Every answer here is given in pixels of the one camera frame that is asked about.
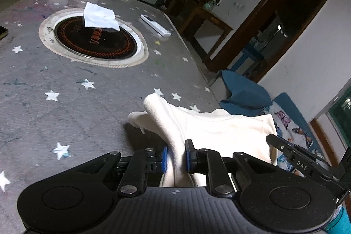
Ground cream garment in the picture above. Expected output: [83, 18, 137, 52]
[128, 93, 279, 188]

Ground blue sofa cover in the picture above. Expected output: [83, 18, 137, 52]
[219, 70, 330, 166]

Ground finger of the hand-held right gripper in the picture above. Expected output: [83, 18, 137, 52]
[266, 134, 295, 159]

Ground brown wooden side table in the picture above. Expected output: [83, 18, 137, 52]
[179, 5, 234, 57]

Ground green framed window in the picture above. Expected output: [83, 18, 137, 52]
[325, 86, 351, 147]

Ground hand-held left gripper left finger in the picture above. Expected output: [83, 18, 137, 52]
[72, 146, 168, 197]

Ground grey star-print tablecloth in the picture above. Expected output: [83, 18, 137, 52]
[0, 0, 228, 234]

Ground white tissue pack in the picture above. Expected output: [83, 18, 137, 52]
[83, 2, 120, 31]

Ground printed cushion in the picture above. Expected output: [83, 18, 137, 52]
[260, 101, 325, 178]

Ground white remote control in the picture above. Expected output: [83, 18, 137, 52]
[140, 14, 172, 38]

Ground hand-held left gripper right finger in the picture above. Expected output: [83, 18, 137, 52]
[185, 139, 287, 197]

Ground blue cabinet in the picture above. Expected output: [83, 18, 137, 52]
[229, 41, 265, 73]

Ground round built-in induction cooker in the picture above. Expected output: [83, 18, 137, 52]
[38, 8, 149, 68]

